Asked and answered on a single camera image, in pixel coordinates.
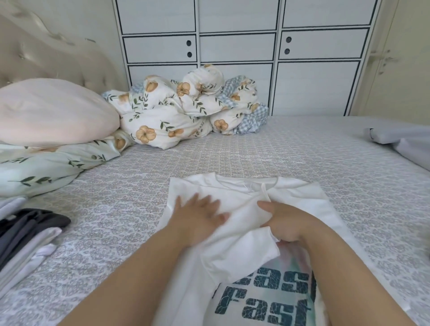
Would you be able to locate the person's left hand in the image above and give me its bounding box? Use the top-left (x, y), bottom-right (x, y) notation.
top-left (166, 193), bottom-right (231, 247)

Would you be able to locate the person's right hand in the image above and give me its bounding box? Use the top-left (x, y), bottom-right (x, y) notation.
top-left (257, 200), bottom-right (322, 243)

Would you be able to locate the white printed t-shirt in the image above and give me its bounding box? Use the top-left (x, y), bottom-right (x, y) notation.
top-left (152, 172), bottom-right (412, 326)

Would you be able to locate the bed with grey patterned sheet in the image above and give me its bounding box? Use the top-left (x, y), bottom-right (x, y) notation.
top-left (0, 114), bottom-right (430, 326)

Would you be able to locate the light blue hooded jacket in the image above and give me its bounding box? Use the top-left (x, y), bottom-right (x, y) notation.
top-left (367, 125), bottom-right (430, 173)

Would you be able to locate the person's left forearm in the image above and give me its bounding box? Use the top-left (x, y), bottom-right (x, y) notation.
top-left (59, 225), bottom-right (196, 326)

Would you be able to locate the person's right forearm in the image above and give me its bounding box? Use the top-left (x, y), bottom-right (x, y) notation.
top-left (299, 218), bottom-right (412, 326)

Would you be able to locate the floral bunched quilt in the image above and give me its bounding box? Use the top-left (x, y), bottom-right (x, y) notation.
top-left (218, 74), bottom-right (271, 136)

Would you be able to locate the white wardrobe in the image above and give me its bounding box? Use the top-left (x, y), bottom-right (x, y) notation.
top-left (111, 0), bottom-right (384, 119)

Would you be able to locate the floral pillow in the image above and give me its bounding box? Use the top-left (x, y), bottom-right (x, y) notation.
top-left (0, 129), bottom-right (134, 200)

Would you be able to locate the pink plush pillow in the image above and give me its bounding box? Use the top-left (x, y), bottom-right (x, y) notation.
top-left (0, 78), bottom-right (122, 149)

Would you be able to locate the white door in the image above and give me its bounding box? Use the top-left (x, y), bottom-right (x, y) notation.
top-left (351, 0), bottom-right (430, 126)

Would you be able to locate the beige tufted headboard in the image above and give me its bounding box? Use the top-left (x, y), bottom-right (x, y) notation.
top-left (0, 5), bottom-right (129, 95)

